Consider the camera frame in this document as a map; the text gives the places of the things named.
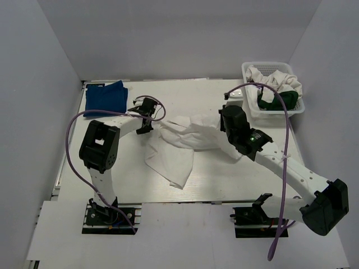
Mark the folded blue t shirt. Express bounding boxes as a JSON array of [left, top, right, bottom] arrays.
[[85, 81, 128, 113]]

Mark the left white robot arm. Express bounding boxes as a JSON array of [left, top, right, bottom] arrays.
[[79, 96, 159, 224]]

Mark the white plastic basket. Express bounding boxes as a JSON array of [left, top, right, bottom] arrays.
[[242, 62, 305, 119]]

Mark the dark green t shirt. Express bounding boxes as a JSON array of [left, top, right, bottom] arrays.
[[257, 90, 300, 110]]

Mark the white t shirt red logo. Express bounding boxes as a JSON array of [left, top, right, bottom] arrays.
[[144, 114, 242, 189]]

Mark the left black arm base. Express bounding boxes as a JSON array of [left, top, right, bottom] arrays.
[[82, 198, 142, 235]]

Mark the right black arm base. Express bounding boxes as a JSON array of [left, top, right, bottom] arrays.
[[230, 207, 279, 239]]

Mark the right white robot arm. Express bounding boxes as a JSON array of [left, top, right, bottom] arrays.
[[219, 105, 349, 236]]

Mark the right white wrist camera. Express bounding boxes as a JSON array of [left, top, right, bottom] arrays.
[[224, 89, 243, 102]]

